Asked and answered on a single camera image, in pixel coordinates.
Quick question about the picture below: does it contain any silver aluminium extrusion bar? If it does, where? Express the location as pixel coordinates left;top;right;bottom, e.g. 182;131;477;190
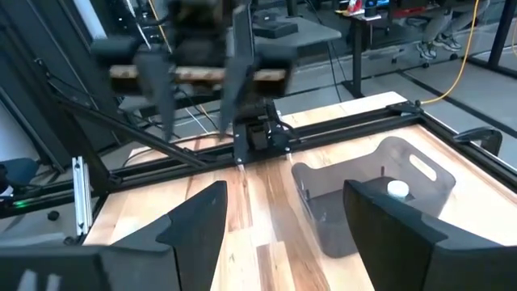
71;156;93;238

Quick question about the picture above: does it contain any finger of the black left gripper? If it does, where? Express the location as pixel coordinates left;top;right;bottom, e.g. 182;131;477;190
134;52;177;141
220;6;256;135

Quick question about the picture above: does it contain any black desk with red items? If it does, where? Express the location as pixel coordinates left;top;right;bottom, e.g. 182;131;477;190
334;0;405;99

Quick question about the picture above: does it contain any person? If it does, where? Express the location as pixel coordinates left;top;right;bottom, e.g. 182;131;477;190
415;0;492;61

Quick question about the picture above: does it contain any grey office desk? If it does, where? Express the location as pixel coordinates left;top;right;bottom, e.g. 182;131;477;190
225;15;343;52

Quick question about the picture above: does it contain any blue office chair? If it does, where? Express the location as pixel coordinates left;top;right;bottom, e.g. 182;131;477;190
0;157;40;191

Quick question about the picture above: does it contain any black frame handle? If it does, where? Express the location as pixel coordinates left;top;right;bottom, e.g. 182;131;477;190
454;127;504;157

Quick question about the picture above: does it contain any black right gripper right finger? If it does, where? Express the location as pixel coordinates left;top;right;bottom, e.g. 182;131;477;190
343;179;448;291

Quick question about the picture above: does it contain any small teal pill bottle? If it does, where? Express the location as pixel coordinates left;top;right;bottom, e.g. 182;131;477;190
385;179;417;203

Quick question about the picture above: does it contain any black metal post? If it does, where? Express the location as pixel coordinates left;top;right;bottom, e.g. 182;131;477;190
486;0;517;70

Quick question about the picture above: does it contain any black box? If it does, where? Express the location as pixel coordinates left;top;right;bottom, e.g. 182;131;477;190
252;19;299;40

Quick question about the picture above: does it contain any yellow extension cable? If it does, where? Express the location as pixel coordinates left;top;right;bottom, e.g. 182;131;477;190
419;0;481;106

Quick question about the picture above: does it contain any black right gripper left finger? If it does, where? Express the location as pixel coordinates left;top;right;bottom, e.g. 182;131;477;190
107;180;229;291

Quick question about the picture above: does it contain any black aluminium table frame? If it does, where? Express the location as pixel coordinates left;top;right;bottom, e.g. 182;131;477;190
0;91;517;221

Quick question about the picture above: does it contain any smoky grey plastic bin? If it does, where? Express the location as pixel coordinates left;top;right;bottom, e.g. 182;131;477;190
290;136;457;259

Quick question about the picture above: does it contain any black device green light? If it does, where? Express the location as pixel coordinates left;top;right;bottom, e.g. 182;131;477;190
0;193;41;219

